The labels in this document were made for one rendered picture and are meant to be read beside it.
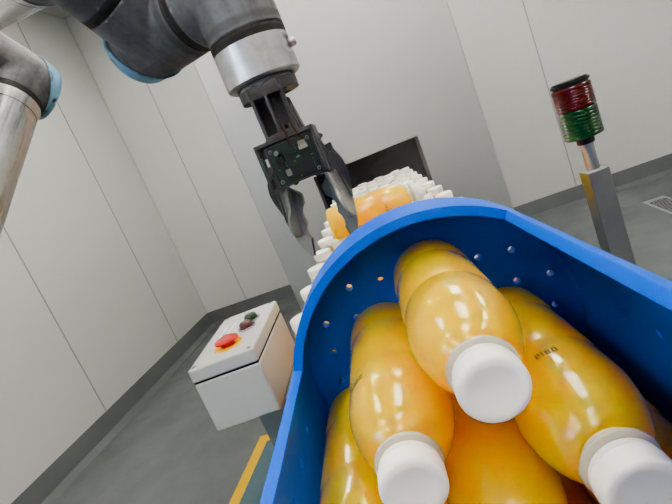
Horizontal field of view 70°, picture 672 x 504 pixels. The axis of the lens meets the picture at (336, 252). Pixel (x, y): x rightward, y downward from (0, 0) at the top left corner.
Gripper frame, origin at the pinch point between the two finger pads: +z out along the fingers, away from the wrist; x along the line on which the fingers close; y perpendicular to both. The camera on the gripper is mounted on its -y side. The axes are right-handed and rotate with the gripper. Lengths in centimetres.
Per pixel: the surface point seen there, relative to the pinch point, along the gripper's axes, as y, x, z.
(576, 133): -24.0, 42.5, 2.7
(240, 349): 0.1, -17.6, 10.1
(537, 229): 29.5, 16.5, -0.5
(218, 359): 0.9, -20.8, 10.1
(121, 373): -285, -231, 90
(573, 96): -23.4, 43.3, -3.3
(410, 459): 38.7, 4.0, 6.2
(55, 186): -317, -227, -65
